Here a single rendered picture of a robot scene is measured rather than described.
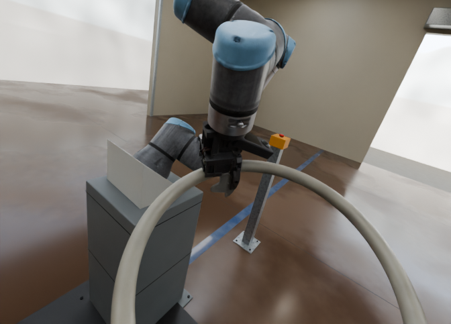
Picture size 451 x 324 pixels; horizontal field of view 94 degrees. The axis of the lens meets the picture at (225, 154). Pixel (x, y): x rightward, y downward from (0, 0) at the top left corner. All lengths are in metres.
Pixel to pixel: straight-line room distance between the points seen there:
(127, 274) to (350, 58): 6.53
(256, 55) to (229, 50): 0.04
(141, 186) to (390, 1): 6.60
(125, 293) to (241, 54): 0.37
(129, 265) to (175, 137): 0.71
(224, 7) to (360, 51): 6.25
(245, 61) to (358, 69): 6.28
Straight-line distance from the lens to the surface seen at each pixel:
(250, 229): 2.05
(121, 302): 0.38
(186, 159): 1.01
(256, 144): 0.45
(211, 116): 0.39
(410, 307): 0.50
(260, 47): 0.32
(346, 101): 6.52
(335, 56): 6.69
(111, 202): 1.02
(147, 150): 1.01
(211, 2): 0.46
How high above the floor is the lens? 1.45
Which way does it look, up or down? 21 degrees down
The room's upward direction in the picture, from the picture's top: 13 degrees clockwise
